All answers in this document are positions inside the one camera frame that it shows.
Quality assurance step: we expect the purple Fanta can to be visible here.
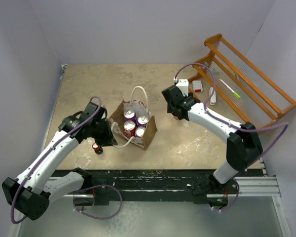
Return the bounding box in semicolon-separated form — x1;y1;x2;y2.
123;109;136;122

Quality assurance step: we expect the patterned canvas tote bag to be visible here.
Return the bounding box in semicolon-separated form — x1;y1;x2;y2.
109;86;157;151

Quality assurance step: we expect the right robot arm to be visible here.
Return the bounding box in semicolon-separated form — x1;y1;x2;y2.
162;85;263;193

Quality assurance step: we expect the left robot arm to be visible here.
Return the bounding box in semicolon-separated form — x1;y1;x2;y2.
2;102;117;224

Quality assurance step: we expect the small dark red-capped bottle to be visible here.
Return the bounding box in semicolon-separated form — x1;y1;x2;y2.
92;143;103;155

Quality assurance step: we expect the red soda can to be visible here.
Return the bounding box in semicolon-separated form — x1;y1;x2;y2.
123;120;136;138

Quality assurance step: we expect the white red small box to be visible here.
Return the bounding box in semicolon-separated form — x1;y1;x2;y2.
192;80;203;92

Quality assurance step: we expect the purple soda can front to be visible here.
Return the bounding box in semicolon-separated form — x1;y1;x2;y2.
134;126;146;137

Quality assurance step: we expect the purple soda can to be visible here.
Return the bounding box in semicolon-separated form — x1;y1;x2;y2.
136;115;149;127
134;126;146;137

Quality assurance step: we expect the white oblong case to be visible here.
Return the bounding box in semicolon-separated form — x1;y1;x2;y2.
209;87;217;106

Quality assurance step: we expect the green tipped white pen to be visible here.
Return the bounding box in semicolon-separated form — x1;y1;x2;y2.
220;79;241;99

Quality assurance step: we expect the wooden tiered rack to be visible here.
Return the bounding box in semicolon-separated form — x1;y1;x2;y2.
188;34;296;128

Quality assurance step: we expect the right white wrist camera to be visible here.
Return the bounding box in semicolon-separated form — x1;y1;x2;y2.
173;77;189;97

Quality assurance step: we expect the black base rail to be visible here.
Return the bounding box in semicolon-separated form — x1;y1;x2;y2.
50;168;266;205

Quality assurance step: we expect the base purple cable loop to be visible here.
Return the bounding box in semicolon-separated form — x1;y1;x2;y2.
73;184;123;220

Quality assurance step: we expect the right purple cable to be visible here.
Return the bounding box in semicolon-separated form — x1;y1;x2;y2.
175;62;289;213

